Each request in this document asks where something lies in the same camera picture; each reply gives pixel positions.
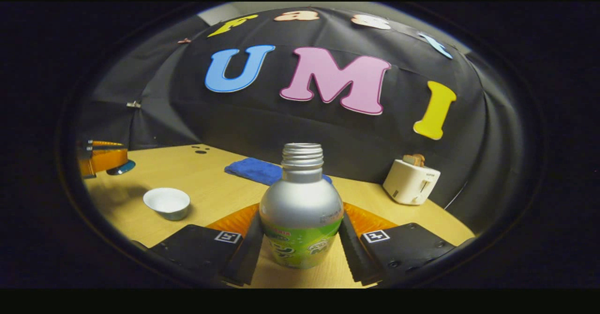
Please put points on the white toaster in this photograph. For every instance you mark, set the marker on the white toaster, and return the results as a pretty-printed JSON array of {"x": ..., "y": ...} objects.
[{"x": 410, "y": 183}]

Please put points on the teal white-lined teacup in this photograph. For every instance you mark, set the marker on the teal white-lined teacup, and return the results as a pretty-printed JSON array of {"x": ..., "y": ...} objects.
[{"x": 167, "y": 202}]

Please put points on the pale small clip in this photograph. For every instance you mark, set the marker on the pale small clip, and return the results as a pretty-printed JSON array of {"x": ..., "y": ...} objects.
[{"x": 133, "y": 104}]

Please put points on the toast slice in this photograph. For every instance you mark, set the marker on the toast slice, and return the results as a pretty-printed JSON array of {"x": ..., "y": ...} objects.
[{"x": 414, "y": 159}]

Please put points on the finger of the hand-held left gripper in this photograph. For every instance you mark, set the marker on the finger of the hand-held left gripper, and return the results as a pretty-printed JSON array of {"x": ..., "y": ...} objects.
[
  {"x": 105, "y": 143},
  {"x": 105, "y": 160}
]

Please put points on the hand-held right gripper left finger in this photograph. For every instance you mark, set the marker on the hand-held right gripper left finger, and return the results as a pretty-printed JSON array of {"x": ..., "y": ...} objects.
[{"x": 246, "y": 253}]

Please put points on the silver green-label water bottle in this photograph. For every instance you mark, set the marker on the silver green-label water bottle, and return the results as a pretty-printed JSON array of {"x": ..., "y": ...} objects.
[{"x": 301, "y": 206}]

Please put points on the teal teacup lid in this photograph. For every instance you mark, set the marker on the teal teacup lid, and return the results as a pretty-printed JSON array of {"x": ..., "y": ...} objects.
[{"x": 123, "y": 167}]

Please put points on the black backdrop cloth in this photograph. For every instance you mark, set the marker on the black backdrop cloth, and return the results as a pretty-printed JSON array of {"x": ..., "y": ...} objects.
[{"x": 290, "y": 131}]

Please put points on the reddish small clip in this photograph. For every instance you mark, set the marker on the reddish small clip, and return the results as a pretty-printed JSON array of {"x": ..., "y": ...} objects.
[{"x": 184, "y": 41}]

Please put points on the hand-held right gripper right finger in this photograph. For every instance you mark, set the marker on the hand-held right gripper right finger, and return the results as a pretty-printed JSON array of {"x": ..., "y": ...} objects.
[{"x": 354, "y": 253}]

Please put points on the blue folded cloth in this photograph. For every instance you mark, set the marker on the blue folded cloth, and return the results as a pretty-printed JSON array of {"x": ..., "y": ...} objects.
[{"x": 255, "y": 169}]

